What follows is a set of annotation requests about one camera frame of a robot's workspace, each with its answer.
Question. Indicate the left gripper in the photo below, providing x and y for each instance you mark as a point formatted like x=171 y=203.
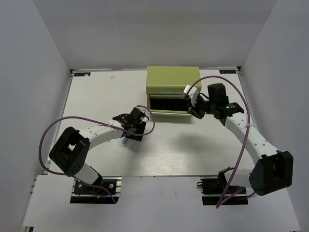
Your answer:
x=141 y=127

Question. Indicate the blue table sticker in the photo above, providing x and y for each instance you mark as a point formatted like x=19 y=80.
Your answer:
x=227 y=71
x=82 y=74

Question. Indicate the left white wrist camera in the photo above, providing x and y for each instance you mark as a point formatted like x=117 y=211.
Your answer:
x=143 y=117

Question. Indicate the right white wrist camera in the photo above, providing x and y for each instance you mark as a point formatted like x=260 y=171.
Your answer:
x=191 y=93

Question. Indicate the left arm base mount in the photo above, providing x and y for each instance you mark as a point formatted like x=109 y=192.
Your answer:
x=82 y=194

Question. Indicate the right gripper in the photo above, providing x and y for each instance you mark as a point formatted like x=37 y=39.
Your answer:
x=194 y=110

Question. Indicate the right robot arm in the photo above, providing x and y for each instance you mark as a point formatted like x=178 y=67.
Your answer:
x=273 y=169

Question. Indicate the green metal tool chest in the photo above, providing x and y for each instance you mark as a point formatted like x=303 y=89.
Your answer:
x=165 y=86

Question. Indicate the left blue table sticker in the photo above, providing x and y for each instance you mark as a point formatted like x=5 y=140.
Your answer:
x=82 y=74

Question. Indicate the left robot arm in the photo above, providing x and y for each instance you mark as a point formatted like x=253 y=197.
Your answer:
x=70 y=151

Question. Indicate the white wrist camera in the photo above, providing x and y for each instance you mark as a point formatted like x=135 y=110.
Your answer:
x=191 y=93
x=143 y=117

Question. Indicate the right blue table sticker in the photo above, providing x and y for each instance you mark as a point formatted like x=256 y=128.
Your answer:
x=227 y=71

